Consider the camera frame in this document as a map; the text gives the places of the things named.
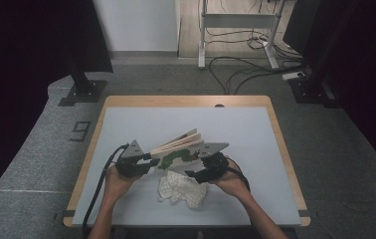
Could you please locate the black floor cable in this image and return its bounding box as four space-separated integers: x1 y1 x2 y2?
208 56 307 96

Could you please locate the black and red gripper cable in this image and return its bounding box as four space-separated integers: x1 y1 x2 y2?
225 156 252 194

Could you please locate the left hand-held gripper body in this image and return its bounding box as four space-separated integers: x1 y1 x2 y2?
114 139 152 179

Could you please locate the white waffle cloth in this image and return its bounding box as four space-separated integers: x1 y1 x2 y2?
157 169 209 210

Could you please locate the white power strip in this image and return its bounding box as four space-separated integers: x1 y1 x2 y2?
282 70 306 82

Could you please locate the person's left hand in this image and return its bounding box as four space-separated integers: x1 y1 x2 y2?
103 163 144 204

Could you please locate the wooden table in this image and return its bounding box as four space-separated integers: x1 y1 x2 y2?
62 95 311 228

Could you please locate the black stand with base plate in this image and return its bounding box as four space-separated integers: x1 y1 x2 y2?
58 56 108 108
287 0 343 110

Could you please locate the white desk frame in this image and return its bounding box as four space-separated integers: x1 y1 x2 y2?
197 0 291 70

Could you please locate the person's right hand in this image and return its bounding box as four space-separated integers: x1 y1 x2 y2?
208 158 252 201

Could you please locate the grey cable bundle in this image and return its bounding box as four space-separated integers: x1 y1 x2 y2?
205 28 279 51

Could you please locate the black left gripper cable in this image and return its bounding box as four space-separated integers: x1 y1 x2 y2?
82 142 130 239

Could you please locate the caterpillar picture board book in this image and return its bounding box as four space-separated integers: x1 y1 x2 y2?
149 127 211 174

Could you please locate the black curtain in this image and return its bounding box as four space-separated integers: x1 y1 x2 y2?
0 0 114 215
282 0 376 183

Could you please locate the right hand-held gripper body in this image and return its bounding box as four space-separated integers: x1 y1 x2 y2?
195 142 231 184

